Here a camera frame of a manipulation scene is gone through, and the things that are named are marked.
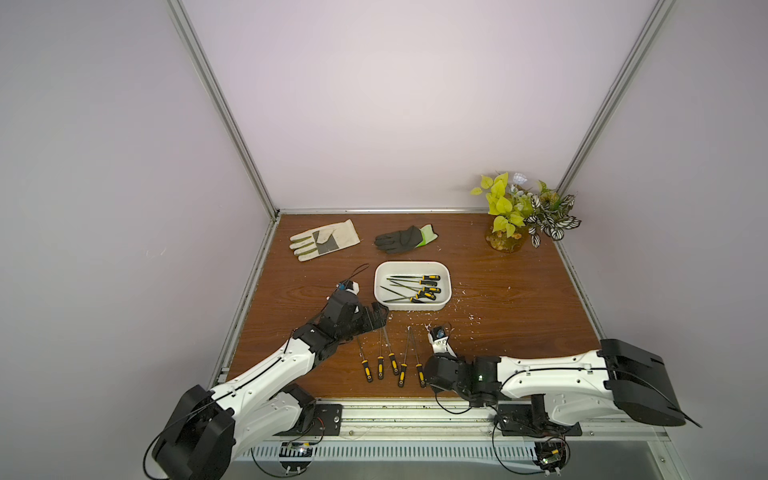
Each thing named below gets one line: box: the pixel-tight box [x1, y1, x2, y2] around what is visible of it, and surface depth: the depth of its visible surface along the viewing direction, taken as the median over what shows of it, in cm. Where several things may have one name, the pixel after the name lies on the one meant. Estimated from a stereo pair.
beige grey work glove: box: [289, 219, 361, 262], surface depth 113 cm
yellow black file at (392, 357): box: [382, 327, 399, 376], surface depth 83 cm
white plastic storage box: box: [374, 260, 452, 312], surface depth 99 cm
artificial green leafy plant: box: [470, 172, 581, 248], surface depth 94 cm
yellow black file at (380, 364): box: [377, 328, 384, 380], surface depth 82 cm
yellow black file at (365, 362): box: [356, 336, 373, 383], surface depth 81 cm
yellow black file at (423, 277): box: [390, 275, 441, 281], surface depth 102 cm
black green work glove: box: [374, 223, 439, 254], surface depth 112 cm
